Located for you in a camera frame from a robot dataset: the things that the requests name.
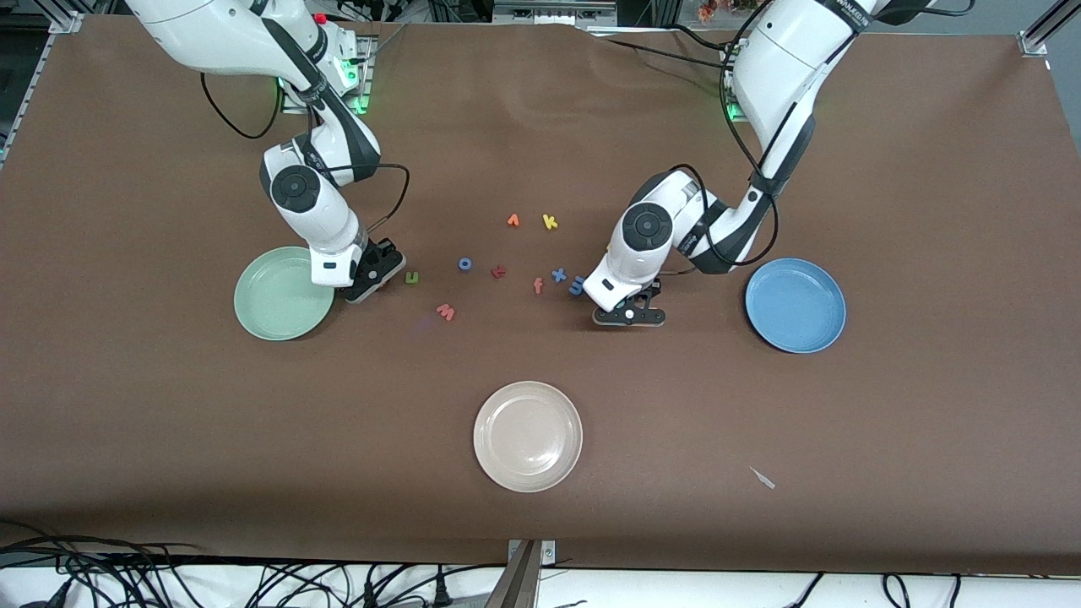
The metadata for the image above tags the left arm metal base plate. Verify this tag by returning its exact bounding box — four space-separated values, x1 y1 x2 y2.
723 46 746 125

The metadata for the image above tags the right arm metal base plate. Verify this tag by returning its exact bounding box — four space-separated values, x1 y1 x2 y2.
281 34 372 115

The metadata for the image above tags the beige plate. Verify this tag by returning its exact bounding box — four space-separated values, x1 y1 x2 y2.
473 381 584 493

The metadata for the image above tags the blue plate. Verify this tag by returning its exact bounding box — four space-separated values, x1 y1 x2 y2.
745 258 847 354

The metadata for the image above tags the grey metal rail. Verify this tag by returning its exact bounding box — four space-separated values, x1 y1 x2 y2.
492 0 617 26

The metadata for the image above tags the black cable on table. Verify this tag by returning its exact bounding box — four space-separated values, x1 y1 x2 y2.
604 37 734 67

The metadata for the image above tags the aluminium frame profile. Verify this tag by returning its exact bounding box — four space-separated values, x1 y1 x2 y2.
1018 0 1081 58
0 10 85 166

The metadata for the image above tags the black cable tangle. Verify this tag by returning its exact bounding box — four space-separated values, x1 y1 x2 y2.
245 562 508 608
0 519 204 608

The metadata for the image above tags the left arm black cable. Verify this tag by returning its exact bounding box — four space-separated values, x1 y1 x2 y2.
663 0 782 275

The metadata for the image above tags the green plate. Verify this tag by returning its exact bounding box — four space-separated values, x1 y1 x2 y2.
234 246 336 342

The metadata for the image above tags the metal bracket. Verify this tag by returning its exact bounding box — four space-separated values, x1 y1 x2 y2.
507 539 557 608

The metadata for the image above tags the brown paper table cover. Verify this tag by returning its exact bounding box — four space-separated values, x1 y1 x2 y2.
0 13 1081 575

